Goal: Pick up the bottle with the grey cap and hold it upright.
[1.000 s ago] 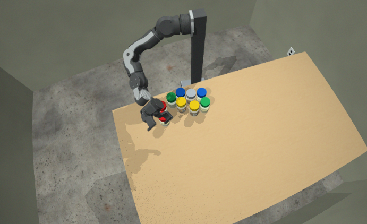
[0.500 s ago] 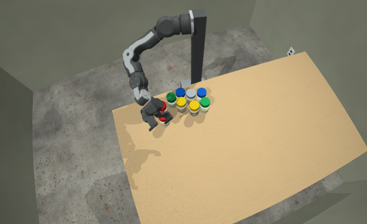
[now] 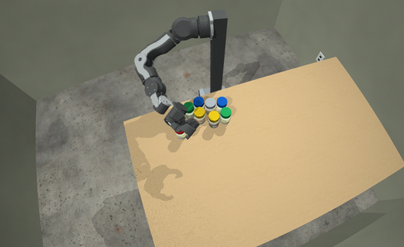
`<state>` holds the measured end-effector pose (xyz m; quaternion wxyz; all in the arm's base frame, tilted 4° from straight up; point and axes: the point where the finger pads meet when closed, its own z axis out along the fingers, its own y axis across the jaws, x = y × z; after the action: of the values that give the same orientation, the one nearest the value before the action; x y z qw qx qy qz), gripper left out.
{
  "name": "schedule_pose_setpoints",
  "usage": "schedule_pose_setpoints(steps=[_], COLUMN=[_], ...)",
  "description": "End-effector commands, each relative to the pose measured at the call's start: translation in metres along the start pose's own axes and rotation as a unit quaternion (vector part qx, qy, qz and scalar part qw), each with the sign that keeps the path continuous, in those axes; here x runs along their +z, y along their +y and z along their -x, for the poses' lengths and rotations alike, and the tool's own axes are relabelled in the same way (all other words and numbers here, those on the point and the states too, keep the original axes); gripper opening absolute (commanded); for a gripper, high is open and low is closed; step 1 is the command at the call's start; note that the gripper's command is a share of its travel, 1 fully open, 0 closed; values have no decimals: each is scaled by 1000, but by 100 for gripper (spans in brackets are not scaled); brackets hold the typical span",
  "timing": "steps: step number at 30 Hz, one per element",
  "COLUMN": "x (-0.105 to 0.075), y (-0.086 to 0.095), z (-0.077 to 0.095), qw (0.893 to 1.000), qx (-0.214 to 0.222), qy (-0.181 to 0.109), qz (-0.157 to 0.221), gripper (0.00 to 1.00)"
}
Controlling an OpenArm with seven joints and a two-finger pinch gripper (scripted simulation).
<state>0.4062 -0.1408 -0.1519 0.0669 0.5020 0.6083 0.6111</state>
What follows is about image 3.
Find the green-capped bottle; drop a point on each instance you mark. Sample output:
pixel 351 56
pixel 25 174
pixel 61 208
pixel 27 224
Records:
pixel 225 115
pixel 190 107

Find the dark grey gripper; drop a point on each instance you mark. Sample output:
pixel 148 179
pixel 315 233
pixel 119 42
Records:
pixel 176 119

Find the blue-capped bottle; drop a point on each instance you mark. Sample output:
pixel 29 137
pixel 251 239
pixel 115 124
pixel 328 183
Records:
pixel 221 102

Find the bottle with dark blue cap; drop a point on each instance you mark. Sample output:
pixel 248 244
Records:
pixel 199 102

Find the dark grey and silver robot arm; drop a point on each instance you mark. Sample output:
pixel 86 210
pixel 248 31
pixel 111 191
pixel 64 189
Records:
pixel 182 29

